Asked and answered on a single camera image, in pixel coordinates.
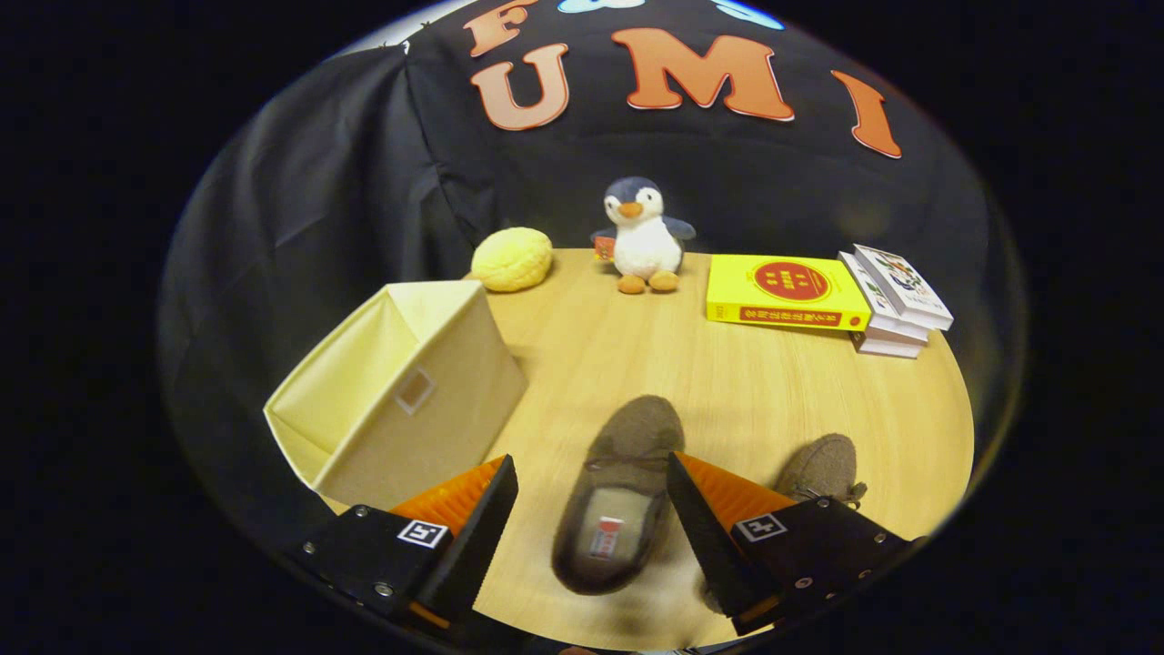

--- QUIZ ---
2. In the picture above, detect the brown suede shoe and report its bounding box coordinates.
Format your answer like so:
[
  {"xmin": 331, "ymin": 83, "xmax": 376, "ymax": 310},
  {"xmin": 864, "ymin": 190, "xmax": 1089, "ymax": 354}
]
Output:
[
  {"xmin": 551, "ymin": 395, "xmax": 686, "ymax": 597},
  {"xmin": 697, "ymin": 433, "xmax": 868, "ymax": 618}
]

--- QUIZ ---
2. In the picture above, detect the white book with illustrated cover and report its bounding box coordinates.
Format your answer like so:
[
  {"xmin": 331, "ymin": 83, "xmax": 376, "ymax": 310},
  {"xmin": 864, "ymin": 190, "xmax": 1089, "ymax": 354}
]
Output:
[{"xmin": 853, "ymin": 244, "xmax": 955, "ymax": 331}]

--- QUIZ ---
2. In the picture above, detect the beige fabric storage box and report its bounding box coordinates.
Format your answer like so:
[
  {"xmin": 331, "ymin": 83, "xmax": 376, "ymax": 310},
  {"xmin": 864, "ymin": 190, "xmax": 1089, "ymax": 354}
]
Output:
[{"xmin": 264, "ymin": 280, "xmax": 529, "ymax": 512}]

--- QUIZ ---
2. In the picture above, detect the yellow book with red circle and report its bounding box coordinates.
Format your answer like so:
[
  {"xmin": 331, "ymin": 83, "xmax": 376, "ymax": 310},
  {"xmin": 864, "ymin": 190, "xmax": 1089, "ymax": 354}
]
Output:
[{"xmin": 706, "ymin": 254, "xmax": 873, "ymax": 332}]

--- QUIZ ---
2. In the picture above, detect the yellow round bun plush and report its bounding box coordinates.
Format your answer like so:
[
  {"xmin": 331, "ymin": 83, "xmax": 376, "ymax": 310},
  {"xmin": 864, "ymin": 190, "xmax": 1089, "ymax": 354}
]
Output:
[{"xmin": 470, "ymin": 227, "xmax": 554, "ymax": 293}]

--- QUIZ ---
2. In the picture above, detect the penguin plush toy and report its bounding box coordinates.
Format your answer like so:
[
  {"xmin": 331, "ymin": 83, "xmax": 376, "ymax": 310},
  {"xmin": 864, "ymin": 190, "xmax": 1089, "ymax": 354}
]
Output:
[{"xmin": 591, "ymin": 176, "xmax": 697, "ymax": 295}]

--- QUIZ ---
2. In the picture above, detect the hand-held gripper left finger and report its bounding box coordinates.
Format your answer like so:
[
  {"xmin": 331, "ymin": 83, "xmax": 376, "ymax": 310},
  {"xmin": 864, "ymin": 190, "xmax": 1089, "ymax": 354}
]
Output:
[{"xmin": 289, "ymin": 454, "xmax": 519, "ymax": 642}]

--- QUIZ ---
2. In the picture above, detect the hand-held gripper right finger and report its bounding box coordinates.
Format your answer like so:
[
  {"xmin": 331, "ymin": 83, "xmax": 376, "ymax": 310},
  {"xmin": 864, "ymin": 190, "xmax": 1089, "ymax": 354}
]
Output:
[{"xmin": 667, "ymin": 451, "xmax": 921, "ymax": 638}]

